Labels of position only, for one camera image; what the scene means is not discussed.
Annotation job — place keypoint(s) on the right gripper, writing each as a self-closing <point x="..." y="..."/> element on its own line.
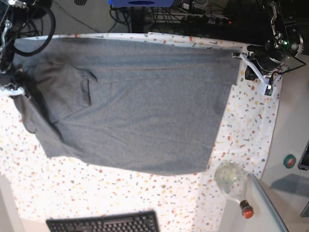
<point x="12" y="78"/>

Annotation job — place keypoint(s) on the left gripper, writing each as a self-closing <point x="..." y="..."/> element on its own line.
<point x="266" y="61"/>

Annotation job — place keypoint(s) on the grey t-shirt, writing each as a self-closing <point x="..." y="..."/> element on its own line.
<point x="145" y="107"/>

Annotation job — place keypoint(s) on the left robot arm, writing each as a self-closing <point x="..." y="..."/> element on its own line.
<point x="284" y="40"/>

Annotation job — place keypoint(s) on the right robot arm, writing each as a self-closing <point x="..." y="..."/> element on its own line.
<point x="15" y="16"/>

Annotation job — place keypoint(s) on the black power strip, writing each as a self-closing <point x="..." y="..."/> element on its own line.
<point x="207" y="19"/>

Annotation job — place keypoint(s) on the green and red tape roll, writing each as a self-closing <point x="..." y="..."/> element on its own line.
<point x="289" y="161"/>

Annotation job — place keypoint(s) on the clear glass bottle red cap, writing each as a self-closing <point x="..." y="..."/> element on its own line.
<point x="231" y="180"/>

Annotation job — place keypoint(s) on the dark phone on table edge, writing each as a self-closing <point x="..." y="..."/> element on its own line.
<point x="304" y="161"/>

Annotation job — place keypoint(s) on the terrazzo patterned tablecloth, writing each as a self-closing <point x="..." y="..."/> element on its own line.
<point x="66" y="187"/>

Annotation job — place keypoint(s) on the blue box with oval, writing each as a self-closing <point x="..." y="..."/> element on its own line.
<point x="142" y="3"/>

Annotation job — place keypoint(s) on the black computer keyboard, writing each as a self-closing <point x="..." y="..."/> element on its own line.
<point x="133" y="222"/>

